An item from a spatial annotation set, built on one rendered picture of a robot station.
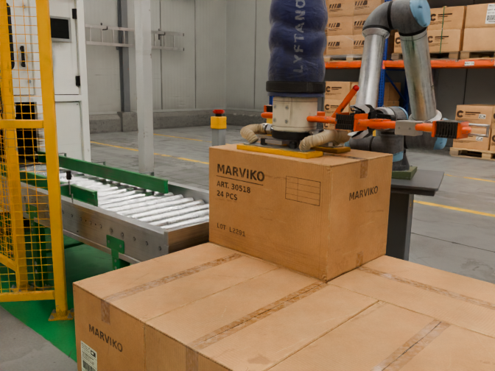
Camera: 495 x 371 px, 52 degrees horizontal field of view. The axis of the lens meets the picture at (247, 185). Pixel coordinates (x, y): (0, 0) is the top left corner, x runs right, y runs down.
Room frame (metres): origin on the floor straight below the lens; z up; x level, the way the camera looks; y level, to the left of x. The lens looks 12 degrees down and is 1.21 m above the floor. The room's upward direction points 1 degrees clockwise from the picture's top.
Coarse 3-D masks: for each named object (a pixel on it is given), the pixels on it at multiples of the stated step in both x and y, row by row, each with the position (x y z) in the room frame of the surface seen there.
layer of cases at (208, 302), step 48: (96, 288) 1.53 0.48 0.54; (144, 288) 1.53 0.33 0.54; (192, 288) 1.54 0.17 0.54; (240, 288) 1.55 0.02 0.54; (288, 288) 1.55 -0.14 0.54; (336, 288) 1.56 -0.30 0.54; (384, 288) 1.56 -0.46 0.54; (432, 288) 1.57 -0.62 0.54; (480, 288) 1.58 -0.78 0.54; (96, 336) 1.48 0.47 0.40; (144, 336) 1.31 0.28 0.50; (192, 336) 1.22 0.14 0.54; (240, 336) 1.23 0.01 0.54; (288, 336) 1.23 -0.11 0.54; (336, 336) 1.23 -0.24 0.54; (384, 336) 1.24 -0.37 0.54; (432, 336) 1.24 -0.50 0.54; (480, 336) 1.25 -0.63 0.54
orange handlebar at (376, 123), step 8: (264, 112) 2.06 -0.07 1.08; (320, 112) 2.15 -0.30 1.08; (312, 120) 1.87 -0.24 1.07; (320, 120) 1.84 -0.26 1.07; (328, 120) 1.82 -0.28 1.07; (360, 120) 1.74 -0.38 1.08; (368, 120) 1.72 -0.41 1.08; (376, 120) 1.69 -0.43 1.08; (384, 120) 1.69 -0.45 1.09; (376, 128) 1.69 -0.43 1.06; (384, 128) 1.69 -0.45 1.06; (392, 128) 1.66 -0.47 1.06; (416, 128) 1.60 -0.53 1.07; (424, 128) 1.58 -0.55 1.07; (464, 128) 1.51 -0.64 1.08
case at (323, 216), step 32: (224, 160) 1.96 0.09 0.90; (256, 160) 1.84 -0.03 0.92; (288, 160) 1.74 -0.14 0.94; (320, 160) 1.70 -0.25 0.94; (352, 160) 1.71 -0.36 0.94; (384, 160) 1.85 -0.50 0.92; (224, 192) 1.96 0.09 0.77; (256, 192) 1.84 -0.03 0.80; (288, 192) 1.73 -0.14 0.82; (320, 192) 1.64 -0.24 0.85; (352, 192) 1.70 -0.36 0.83; (384, 192) 1.86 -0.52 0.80; (224, 224) 1.96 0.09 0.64; (256, 224) 1.84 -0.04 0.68; (288, 224) 1.73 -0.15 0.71; (320, 224) 1.63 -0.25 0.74; (352, 224) 1.71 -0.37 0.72; (384, 224) 1.88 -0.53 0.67; (256, 256) 1.84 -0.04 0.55; (288, 256) 1.73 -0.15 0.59; (320, 256) 1.63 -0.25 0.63; (352, 256) 1.72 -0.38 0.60
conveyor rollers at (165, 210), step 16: (64, 176) 3.39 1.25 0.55; (80, 176) 3.39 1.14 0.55; (112, 192) 2.94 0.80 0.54; (128, 192) 2.92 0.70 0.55; (144, 192) 2.99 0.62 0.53; (112, 208) 2.53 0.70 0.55; (128, 208) 2.59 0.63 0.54; (144, 208) 2.56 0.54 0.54; (160, 208) 2.54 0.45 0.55; (176, 208) 2.60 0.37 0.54; (192, 208) 2.57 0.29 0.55; (208, 208) 2.56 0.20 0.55; (160, 224) 2.30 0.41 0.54; (176, 224) 2.27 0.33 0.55
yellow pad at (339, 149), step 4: (276, 144) 2.07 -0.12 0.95; (284, 144) 2.05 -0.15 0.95; (312, 148) 1.95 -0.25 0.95; (316, 148) 1.94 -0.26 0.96; (320, 148) 1.93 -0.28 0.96; (324, 148) 1.92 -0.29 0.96; (328, 148) 1.91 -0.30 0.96; (332, 148) 1.90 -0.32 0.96; (336, 148) 1.90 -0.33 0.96; (340, 148) 1.91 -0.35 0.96; (344, 148) 1.92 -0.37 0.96; (348, 148) 1.94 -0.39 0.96; (332, 152) 1.89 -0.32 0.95; (336, 152) 1.88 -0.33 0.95; (340, 152) 1.90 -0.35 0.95
